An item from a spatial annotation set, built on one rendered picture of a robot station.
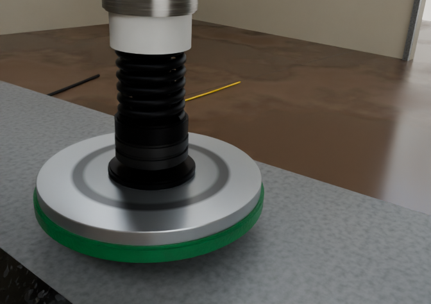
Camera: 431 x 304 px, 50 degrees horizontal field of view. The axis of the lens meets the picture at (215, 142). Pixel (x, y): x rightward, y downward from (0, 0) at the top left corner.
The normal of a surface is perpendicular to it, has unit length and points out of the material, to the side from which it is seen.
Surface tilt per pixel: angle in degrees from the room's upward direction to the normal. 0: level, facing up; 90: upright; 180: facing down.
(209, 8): 90
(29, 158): 0
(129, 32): 90
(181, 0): 90
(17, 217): 0
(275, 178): 0
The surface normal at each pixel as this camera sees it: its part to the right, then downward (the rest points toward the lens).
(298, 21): -0.68, 0.26
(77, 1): 0.74, 0.30
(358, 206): 0.04, -0.92
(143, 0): 0.00, 0.39
